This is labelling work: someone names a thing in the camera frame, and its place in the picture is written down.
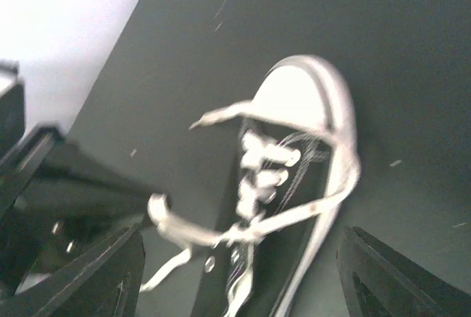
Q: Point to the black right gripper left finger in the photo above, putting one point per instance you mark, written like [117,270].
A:
[103,281]

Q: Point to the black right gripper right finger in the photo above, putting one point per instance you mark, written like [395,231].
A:
[378,281]

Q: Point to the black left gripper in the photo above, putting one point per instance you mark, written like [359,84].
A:
[43,179]

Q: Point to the white shoelace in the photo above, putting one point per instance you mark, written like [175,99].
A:
[253,227]

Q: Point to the black canvas sneaker white sole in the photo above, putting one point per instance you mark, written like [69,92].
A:
[262,280]

